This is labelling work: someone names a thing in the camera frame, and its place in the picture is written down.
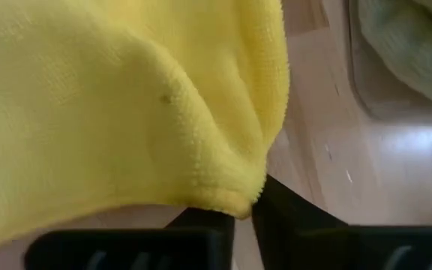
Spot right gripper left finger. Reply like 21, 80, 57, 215
23, 207, 236, 270

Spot clear plastic bin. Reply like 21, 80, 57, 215
345, 0, 432, 125

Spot yellow microfiber towel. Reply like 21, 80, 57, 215
0, 0, 291, 253

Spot pale green microfiber towel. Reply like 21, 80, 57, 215
357, 0, 432, 116

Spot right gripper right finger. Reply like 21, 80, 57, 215
251, 174, 432, 270

